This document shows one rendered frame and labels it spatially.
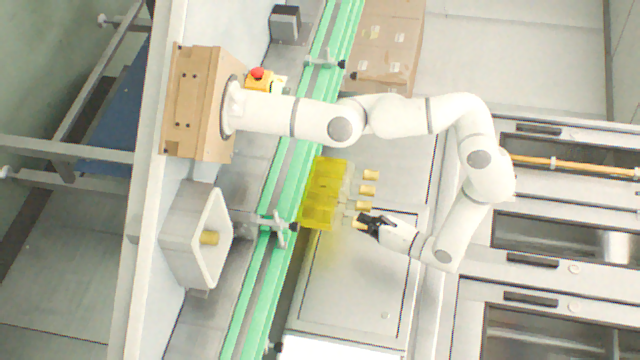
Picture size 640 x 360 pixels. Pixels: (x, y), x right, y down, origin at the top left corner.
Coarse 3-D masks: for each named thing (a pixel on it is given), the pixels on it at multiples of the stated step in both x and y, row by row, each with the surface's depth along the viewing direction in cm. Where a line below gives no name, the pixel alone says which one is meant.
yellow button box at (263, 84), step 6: (264, 72) 196; (270, 72) 196; (246, 78) 195; (252, 78) 195; (264, 78) 194; (270, 78) 195; (246, 84) 193; (252, 84) 193; (258, 84) 193; (264, 84) 193; (258, 90) 194; (264, 90) 193
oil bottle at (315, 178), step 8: (312, 176) 197; (320, 176) 197; (328, 176) 196; (336, 176) 196; (344, 176) 196; (312, 184) 195; (320, 184) 195; (328, 184) 195; (336, 184) 194; (344, 184) 194; (352, 184) 196
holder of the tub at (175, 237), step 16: (176, 192) 158; (192, 192) 157; (208, 192) 157; (176, 208) 155; (192, 208) 155; (176, 224) 152; (192, 224) 152; (160, 240) 150; (176, 240) 150; (176, 256) 155; (192, 256) 153; (176, 272) 162; (192, 272) 160; (192, 288) 173; (208, 288) 166
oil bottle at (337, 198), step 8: (304, 192) 193; (312, 192) 193; (320, 192) 193; (328, 192) 193; (336, 192) 193; (344, 192) 193; (304, 200) 192; (312, 200) 192; (320, 200) 191; (328, 200) 191; (336, 200) 191; (344, 200) 191; (344, 208) 192
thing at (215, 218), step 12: (216, 192) 158; (216, 204) 164; (204, 216) 153; (216, 216) 168; (228, 216) 169; (204, 228) 174; (216, 228) 173; (228, 228) 172; (192, 240) 151; (228, 240) 174; (204, 252) 171; (216, 252) 171; (204, 264) 157; (216, 264) 169; (204, 276) 160; (216, 276) 167
